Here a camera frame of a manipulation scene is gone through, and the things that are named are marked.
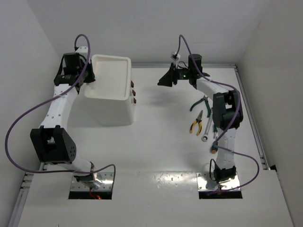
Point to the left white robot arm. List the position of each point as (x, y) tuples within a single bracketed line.
[(52, 143)]

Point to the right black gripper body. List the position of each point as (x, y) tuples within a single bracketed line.
[(181, 74)]

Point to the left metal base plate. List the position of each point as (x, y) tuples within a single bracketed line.
[(99, 182)]

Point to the metal base plate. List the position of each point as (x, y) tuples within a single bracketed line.
[(99, 182), (205, 184)]

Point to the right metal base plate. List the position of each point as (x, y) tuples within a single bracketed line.
[(205, 184)]

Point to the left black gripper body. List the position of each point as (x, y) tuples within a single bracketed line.
[(89, 76)]

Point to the green orange stubby screwdriver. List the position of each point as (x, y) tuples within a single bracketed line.
[(214, 147)]

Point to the long silver ratchet wrench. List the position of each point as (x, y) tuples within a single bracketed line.
[(207, 129)]

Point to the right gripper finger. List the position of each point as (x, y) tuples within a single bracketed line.
[(171, 69), (166, 80)]

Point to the white drawer cabinet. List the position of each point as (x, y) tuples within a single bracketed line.
[(108, 101)]

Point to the yellow black needle-nose pliers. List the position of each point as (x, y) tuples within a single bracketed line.
[(197, 121)]

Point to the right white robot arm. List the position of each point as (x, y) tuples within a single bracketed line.
[(227, 110)]

